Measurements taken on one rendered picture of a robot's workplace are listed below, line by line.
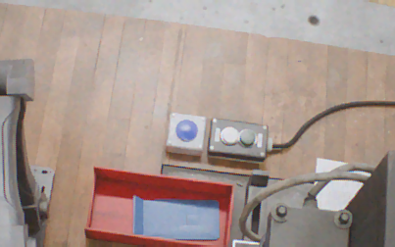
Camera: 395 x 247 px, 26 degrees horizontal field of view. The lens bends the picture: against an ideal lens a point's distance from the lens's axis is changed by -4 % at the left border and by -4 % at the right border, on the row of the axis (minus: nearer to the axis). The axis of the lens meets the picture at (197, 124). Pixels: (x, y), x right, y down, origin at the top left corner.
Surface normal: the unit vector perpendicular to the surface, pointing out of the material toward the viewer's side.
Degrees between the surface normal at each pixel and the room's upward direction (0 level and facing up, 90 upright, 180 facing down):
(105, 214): 0
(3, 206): 19
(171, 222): 0
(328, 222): 0
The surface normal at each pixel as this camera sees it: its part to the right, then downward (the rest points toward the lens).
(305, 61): 0.07, -0.39
